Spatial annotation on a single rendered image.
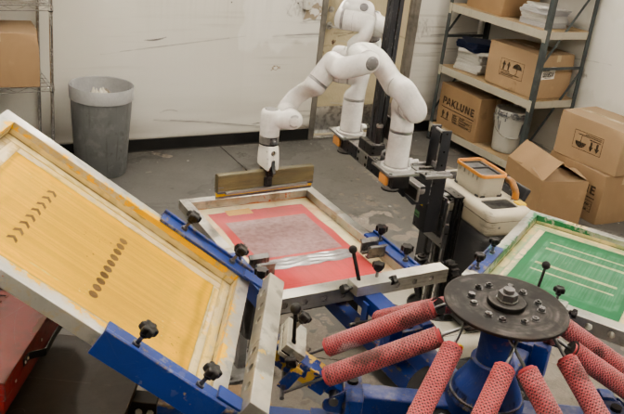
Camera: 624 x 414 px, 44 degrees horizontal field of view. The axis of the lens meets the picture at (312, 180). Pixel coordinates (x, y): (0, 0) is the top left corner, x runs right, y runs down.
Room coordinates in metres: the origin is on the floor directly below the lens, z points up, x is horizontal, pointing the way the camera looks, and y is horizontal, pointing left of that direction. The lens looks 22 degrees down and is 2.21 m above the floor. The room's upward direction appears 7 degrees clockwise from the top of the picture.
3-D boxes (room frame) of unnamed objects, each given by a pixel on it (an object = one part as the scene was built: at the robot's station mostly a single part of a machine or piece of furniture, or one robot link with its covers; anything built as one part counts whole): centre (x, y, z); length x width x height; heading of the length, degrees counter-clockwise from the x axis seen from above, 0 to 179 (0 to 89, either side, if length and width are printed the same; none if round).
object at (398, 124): (2.94, -0.34, 1.37); 0.13 x 0.10 x 0.16; 22
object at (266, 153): (2.74, 0.18, 1.21); 0.10 x 0.07 x 0.11; 31
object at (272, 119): (2.74, 0.14, 1.34); 0.15 x 0.10 x 0.11; 112
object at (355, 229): (2.52, 0.05, 0.97); 0.79 x 0.58 x 0.04; 31
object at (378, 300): (2.04, -0.24, 1.02); 0.17 x 0.06 x 0.05; 31
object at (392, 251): (2.46, -0.31, 0.98); 0.30 x 0.05 x 0.07; 31
